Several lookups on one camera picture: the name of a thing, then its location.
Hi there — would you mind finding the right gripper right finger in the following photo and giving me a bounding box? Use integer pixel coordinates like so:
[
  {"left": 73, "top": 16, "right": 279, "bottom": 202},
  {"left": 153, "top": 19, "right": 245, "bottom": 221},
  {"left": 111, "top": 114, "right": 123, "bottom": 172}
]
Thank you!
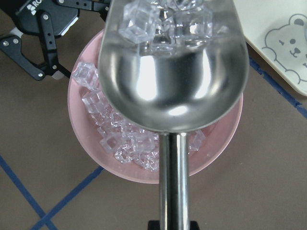
[{"left": 189, "top": 221, "right": 199, "bottom": 230}]

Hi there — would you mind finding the pink bowl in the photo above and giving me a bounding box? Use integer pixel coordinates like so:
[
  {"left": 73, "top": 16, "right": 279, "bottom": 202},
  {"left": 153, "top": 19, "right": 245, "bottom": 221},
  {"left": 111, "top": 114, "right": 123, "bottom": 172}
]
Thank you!
[{"left": 67, "top": 30, "right": 244, "bottom": 184}]

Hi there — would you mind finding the steel ice scoop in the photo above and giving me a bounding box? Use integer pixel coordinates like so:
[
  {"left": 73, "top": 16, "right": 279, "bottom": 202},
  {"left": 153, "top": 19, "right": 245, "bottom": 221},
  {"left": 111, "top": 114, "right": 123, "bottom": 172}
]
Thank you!
[{"left": 98, "top": 0, "right": 248, "bottom": 230}]

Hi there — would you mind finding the cream bear tray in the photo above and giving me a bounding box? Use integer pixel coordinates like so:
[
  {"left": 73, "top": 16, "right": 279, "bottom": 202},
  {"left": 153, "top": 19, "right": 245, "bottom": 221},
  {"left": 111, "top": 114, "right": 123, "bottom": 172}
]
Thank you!
[{"left": 234, "top": 0, "right": 307, "bottom": 96}]

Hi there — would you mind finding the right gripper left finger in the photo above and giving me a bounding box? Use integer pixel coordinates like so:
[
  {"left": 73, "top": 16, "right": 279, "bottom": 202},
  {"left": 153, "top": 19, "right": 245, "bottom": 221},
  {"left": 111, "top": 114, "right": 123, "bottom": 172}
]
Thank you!
[{"left": 147, "top": 220, "right": 160, "bottom": 230}]

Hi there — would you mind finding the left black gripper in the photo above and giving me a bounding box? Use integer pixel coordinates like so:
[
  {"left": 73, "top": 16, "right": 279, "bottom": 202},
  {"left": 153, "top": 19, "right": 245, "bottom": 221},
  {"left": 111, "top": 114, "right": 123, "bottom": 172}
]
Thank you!
[{"left": 0, "top": 0, "right": 111, "bottom": 81}]

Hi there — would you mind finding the pile of ice cubes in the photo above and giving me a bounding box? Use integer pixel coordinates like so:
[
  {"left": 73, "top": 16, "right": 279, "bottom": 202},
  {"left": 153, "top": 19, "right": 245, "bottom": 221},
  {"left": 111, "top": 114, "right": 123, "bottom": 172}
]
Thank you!
[{"left": 71, "top": 0, "right": 228, "bottom": 172}]

